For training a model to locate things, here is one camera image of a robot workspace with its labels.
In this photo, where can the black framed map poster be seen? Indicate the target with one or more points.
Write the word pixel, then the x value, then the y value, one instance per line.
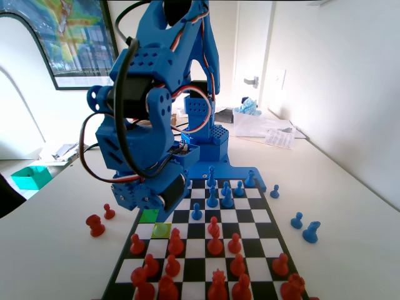
pixel 81 43

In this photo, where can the red chess rook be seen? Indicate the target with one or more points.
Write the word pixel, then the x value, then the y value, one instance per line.
pixel 292 287
pixel 95 226

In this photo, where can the red chess queen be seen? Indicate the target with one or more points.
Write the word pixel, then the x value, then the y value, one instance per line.
pixel 217 287

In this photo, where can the red chess bishop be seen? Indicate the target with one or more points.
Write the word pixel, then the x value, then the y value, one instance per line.
pixel 215 243
pixel 175 243

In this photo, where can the tall blue chess queen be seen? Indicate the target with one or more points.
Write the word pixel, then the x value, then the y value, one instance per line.
pixel 211 176

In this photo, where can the blue chess knight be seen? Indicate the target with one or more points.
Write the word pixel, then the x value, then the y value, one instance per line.
pixel 311 233

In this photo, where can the crumpled white paper pile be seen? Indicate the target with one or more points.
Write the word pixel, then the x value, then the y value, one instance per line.
pixel 67 150

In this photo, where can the red chess pawn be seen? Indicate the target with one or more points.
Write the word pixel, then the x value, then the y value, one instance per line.
pixel 234 244
pixel 213 222
pixel 172 266
pixel 108 212
pixel 237 265
pixel 151 266
pixel 137 245
pixel 280 265

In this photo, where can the black and white chessboard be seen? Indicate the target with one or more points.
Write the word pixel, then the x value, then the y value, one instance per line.
pixel 243 215

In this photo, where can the white wall switch plate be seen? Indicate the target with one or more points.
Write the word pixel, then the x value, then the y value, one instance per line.
pixel 279 78

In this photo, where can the blue chess rook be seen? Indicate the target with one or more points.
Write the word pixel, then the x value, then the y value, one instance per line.
pixel 249 180

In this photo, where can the blue chess bishop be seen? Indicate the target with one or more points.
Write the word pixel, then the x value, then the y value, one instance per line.
pixel 212 198
pixel 227 200

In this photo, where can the teal open box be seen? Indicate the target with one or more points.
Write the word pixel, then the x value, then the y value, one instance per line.
pixel 28 182

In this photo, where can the red chess knight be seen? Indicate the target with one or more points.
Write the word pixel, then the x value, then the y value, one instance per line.
pixel 168 289
pixel 142 286

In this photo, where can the blue printed base plate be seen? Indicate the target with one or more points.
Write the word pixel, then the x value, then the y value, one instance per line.
pixel 231 173

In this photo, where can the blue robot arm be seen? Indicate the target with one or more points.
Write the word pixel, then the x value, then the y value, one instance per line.
pixel 156 62

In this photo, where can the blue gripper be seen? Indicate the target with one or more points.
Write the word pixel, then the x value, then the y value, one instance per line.
pixel 174 192

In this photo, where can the printed paper sheet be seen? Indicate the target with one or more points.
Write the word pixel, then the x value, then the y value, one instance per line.
pixel 279 139

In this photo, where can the blue plush toy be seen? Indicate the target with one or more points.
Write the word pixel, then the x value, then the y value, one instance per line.
pixel 248 106

